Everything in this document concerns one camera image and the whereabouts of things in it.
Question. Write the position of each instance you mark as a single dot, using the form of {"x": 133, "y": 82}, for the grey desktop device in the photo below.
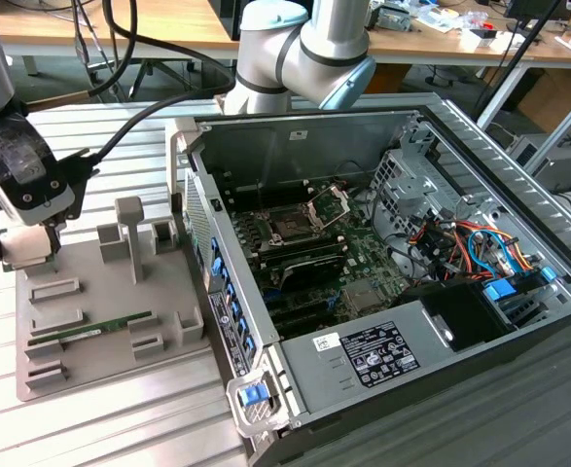
{"x": 394, "y": 19}

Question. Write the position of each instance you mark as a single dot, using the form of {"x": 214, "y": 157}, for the brown cardboard box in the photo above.
{"x": 557, "y": 97}

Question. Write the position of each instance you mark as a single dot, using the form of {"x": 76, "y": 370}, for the small blue clip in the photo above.
{"x": 547, "y": 274}

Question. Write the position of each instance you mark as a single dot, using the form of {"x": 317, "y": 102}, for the thin metal locking lever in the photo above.
{"x": 260, "y": 197}

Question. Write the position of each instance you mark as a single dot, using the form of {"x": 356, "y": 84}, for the silver CPU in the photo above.
{"x": 24, "y": 248}

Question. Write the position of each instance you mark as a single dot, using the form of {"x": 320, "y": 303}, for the grey parts rack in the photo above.
{"x": 110, "y": 292}

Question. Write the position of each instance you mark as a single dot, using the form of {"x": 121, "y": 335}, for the long black sticker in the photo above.
{"x": 226, "y": 335}

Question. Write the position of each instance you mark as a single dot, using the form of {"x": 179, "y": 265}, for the black graphics card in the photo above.
{"x": 314, "y": 270}

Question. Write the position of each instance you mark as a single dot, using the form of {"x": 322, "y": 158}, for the long wooden desk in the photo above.
{"x": 178, "y": 19}

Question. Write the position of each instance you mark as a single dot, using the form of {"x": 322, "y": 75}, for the blue card clip row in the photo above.
{"x": 231, "y": 297}

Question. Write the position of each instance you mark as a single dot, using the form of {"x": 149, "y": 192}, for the black expansion slot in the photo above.
{"x": 297, "y": 316}

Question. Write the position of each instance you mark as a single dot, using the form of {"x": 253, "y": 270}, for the green motherboard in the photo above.
{"x": 363, "y": 258}

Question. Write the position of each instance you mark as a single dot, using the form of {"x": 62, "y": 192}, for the blue case latch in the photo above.
{"x": 253, "y": 394}

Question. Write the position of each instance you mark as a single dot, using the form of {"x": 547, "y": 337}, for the silver chipset heat sink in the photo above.
{"x": 361, "y": 297}

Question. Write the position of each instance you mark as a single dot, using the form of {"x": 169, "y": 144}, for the black slanted pole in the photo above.
{"x": 518, "y": 61}

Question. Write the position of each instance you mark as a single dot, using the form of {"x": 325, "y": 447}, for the black RAM slot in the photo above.
{"x": 304, "y": 248}
{"x": 285, "y": 193}

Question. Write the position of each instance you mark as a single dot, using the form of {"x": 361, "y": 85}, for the black fan duct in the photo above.
{"x": 460, "y": 311}

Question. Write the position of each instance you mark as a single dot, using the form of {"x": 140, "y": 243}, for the black monitor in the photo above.
{"x": 533, "y": 7}

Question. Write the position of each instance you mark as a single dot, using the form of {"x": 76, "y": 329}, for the white barcode label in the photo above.
{"x": 326, "y": 341}

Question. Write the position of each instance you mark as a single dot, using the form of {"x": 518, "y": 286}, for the silver drive cage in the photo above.
{"x": 402, "y": 190}

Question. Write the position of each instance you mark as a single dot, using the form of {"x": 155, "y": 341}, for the grey power supply unit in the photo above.
{"x": 304, "y": 370}

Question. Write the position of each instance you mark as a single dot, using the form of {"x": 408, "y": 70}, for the grey computer tower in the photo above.
{"x": 564, "y": 165}

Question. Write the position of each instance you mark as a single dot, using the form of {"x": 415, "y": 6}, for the black rating label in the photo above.
{"x": 382, "y": 355}

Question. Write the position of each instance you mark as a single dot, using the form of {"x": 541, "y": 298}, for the open PC case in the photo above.
{"x": 246, "y": 146}

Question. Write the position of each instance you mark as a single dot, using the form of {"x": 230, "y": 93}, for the green RAM stick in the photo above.
{"x": 110, "y": 323}

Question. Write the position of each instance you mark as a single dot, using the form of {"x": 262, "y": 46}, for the CPU socket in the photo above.
{"x": 289, "y": 226}

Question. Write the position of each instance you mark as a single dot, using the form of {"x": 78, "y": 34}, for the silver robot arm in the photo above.
{"x": 285, "y": 48}

